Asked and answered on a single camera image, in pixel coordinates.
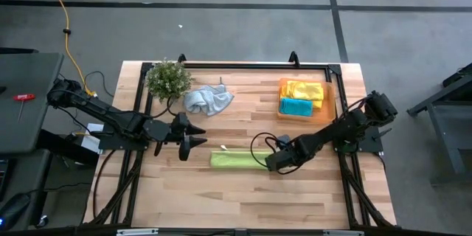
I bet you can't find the white power box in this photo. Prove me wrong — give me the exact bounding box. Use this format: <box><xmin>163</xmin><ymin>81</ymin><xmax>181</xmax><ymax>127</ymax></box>
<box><xmin>78</xmin><ymin>122</ymin><xmax>106</xmax><ymax>155</ymax></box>

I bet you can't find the orange plastic bin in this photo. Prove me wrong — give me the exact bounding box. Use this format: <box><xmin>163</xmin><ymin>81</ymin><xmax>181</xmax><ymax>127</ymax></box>
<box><xmin>277</xmin><ymin>77</ymin><xmax>338</xmax><ymax>125</ymax></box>

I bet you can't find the dark metal stand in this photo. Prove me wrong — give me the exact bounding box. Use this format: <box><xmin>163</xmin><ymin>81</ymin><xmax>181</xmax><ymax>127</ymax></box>
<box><xmin>406</xmin><ymin>62</ymin><xmax>472</xmax><ymax>186</ymax></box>

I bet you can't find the teal microfiber towel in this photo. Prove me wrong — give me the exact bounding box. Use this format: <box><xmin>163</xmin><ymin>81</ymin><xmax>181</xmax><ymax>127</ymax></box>
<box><xmin>277</xmin><ymin>97</ymin><xmax>315</xmax><ymax>118</ymax></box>

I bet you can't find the green microfiber towel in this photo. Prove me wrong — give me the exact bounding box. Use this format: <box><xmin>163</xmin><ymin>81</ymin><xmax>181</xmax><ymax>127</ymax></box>
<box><xmin>209</xmin><ymin>145</ymin><xmax>274</xmax><ymax>172</ymax></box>

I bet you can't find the yellow cable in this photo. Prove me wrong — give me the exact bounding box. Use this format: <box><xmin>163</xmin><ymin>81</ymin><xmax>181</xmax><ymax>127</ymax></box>
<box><xmin>35</xmin><ymin>0</ymin><xmax>97</xmax><ymax>97</ymax></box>

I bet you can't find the green potted plant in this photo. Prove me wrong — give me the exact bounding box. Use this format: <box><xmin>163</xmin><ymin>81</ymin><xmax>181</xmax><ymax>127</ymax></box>
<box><xmin>144</xmin><ymin>58</ymin><xmax>195</xmax><ymax>104</ymax></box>

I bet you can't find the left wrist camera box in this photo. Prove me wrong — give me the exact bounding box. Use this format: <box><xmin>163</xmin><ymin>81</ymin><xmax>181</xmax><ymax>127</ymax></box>
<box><xmin>178</xmin><ymin>136</ymin><xmax>192</xmax><ymax>162</ymax></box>

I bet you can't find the grey waffle-weave towel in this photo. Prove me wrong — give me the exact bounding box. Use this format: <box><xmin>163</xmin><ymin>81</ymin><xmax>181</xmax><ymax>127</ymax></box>
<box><xmin>182</xmin><ymin>77</ymin><xmax>236</xmax><ymax>117</ymax></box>

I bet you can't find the silver metal bracket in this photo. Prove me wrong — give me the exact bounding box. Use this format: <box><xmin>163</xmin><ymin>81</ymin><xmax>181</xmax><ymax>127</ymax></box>
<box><xmin>116</xmin><ymin>228</ymin><xmax>160</xmax><ymax>236</ymax></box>
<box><xmin>323</xmin><ymin>229</ymin><xmax>366</xmax><ymax>236</ymax></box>

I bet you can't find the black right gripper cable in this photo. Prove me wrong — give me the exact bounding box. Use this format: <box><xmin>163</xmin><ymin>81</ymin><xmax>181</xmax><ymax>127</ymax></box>
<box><xmin>250</xmin><ymin>131</ymin><xmax>293</xmax><ymax>176</ymax></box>

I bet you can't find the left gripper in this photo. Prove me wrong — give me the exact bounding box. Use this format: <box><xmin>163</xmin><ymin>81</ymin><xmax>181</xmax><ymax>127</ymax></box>
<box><xmin>161</xmin><ymin>111</ymin><xmax>209</xmax><ymax>150</ymax></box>

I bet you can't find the red-handled hex key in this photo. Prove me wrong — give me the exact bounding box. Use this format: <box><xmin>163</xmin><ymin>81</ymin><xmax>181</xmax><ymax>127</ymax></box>
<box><xmin>13</xmin><ymin>93</ymin><xmax>37</xmax><ymax>125</ymax></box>

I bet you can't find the black computer mouse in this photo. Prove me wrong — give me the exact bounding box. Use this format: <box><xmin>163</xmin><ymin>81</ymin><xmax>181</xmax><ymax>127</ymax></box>
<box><xmin>0</xmin><ymin>192</ymin><xmax>32</xmax><ymax>232</ymax></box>

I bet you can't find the dark grey side desk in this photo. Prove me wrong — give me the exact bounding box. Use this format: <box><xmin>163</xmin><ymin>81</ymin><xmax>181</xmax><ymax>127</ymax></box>
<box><xmin>0</xmin><ymin>52</ymin><xmax>65</xmax><ymax>156</ymax></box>

